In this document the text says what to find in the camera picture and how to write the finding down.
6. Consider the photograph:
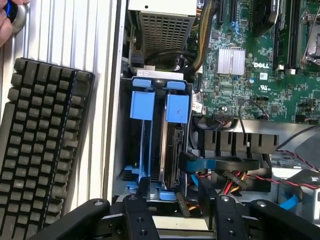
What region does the grey disk bay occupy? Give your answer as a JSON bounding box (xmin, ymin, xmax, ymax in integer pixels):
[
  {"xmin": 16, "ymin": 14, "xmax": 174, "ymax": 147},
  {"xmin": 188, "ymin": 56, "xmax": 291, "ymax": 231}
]
[{"xmin": 112, "ymin": 76, "xmax": 198, "ymax": 203}]

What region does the blue disk carrier in bay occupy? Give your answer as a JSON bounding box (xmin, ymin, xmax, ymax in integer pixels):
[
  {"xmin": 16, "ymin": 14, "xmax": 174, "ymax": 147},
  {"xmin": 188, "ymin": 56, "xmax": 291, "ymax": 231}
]
[{"xmin": 124, "ymin": 77, "xmax": 157, "ymax": 191}]

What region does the person's hand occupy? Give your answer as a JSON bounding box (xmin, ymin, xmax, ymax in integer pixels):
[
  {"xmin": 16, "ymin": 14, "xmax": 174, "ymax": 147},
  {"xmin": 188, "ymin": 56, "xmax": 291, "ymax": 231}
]
[{"xmin": 0, "ymin": 0, "xmax": 31, "ymax": 48}]

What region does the silver metal drive cage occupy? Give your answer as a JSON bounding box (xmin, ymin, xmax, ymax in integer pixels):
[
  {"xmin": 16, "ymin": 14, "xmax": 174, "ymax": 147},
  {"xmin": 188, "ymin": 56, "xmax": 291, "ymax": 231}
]
[{"xmin": 269, "ymin": 149, "xmax": 320, "ymax": 216}]

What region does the black slotted card guide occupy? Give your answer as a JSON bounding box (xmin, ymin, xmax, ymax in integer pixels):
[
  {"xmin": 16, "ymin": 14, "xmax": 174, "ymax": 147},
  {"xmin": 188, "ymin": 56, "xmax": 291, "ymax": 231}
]
[{"xmin": 203, "ymin": 131, "xmax": 280, "ymax": 158}]

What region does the green motherboard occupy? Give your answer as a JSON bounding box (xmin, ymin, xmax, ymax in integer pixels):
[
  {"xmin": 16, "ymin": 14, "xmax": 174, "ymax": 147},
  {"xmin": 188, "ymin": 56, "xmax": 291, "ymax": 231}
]
[{"xmin": 192, "ymin": 0, "xmax": 320, "ymax": 123}]

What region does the black open PC case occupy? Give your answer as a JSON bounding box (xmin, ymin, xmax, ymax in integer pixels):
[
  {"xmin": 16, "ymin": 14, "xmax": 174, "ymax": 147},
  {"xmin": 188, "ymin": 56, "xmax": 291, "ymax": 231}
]
[{"xmin": 102, "ymin": 0, "xmax": 320, "ymax": 240}]

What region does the black computer keyboard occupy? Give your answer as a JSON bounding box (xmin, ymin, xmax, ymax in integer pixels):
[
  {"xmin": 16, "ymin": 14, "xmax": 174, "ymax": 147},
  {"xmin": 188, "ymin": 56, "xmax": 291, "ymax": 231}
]
[{"xmin": 0, "ymin": 57, "xmax": 96, "ymax": 240}]

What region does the silver chipset heatsink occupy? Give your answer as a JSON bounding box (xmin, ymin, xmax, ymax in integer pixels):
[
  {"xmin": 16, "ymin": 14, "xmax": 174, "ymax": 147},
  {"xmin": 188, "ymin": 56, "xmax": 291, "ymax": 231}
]
[{"xmin": 216, "ymin": 46, "xmax": 246, "ymax": 76}]

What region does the silver power supply unit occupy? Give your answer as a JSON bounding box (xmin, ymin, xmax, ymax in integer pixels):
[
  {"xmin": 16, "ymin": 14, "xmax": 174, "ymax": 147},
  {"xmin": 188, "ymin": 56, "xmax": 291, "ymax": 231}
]
[{"xmin": 126, "ymin": 0, "xmax": 198, "ymax": 68}]

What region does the black RAM slot bank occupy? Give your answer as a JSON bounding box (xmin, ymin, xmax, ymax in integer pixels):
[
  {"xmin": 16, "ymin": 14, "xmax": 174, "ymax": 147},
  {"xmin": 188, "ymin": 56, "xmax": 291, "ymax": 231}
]
[{"xmin": 272, "ymin": 0, "xmax": 298, "ymax": 73}]

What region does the black expansion slot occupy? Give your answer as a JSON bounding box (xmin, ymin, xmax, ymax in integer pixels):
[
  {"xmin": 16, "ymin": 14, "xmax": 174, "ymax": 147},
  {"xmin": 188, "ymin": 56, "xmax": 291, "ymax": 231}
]
[
  {"xmin": 216, "ymin": 0, "xmax": 225, "ymax": 26},
  {"xmin": 229, "ymin": 0, "xmax": 239, "ymax": 23}
]

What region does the multicoloured power wire black plug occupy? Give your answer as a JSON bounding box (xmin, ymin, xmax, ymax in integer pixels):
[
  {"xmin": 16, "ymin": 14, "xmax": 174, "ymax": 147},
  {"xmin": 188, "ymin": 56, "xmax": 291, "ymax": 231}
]
[{"xmin": 174, "ymin": 169, "xmax": 250, "ymax": 218}]

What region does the blue data wire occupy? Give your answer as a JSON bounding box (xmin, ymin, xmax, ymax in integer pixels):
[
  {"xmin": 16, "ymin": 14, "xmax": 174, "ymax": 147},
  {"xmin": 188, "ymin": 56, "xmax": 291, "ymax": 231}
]
[{"xmin": 179, "ymin": 151, "xmax": 261, "ymax": 174}]

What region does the red black twisted wire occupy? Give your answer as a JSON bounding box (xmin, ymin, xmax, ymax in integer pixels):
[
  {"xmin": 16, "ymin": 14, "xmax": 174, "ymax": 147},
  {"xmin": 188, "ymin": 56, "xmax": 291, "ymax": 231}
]
[{"xmin": 246, "ymin": 148, "xmax": 320, "ymax": 189}]

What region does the black round cable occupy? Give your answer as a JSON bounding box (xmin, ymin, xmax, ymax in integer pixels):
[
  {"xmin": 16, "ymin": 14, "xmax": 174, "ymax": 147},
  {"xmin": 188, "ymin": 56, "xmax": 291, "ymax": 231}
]
[{"xmin": 143, "ymin": 48, "xmax": 198, "ymax": 76}]

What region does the sleeved power cable bundle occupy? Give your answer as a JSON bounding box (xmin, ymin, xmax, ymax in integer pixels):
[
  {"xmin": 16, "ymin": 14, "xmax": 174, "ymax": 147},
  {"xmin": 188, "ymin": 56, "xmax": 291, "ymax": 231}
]
[{"xmin": 184, "ymin": 0, "xmax": 216, "ymax": 76}]

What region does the CPU socket with metal frame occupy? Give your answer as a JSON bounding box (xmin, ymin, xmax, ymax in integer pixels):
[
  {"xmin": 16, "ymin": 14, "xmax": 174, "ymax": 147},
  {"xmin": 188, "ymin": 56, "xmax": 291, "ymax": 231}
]
[{"xmin": 298, "ymin": 8, "xmax": 320, "ymax": 66}]

